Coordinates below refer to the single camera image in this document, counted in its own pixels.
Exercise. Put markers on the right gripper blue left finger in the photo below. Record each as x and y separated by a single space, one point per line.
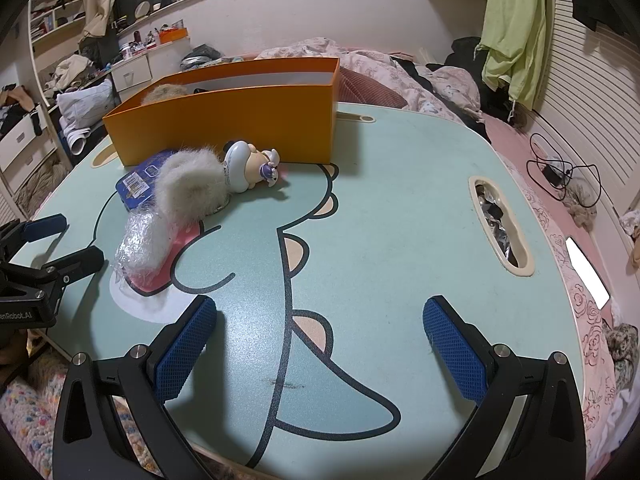
178 345

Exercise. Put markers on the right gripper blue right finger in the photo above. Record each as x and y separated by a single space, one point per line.
451 338

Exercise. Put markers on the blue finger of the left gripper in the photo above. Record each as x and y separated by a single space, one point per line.
78 265
44 227

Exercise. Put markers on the white fur in plastic wrap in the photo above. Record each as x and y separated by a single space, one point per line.
145 246

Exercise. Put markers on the blue tin box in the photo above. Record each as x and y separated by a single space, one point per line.
136 187

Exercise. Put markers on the grey fur pompom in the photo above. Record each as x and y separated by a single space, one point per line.
190 186

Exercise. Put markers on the white drawer cabinet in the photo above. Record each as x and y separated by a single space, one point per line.
134 74

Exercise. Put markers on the brown fur pompom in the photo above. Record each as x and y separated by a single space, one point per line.
164 92

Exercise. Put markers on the white duck figurine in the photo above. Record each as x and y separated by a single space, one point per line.
245 166

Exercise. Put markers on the small orange box on shelf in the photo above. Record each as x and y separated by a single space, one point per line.
173 34

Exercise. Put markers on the orange cardboard box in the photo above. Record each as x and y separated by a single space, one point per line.
288 104

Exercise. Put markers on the pink floral blanket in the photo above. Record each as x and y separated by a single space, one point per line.
447 92

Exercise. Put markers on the red round cushion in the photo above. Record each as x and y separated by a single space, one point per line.
357 88

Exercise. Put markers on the green hanging garment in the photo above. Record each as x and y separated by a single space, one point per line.
514 37

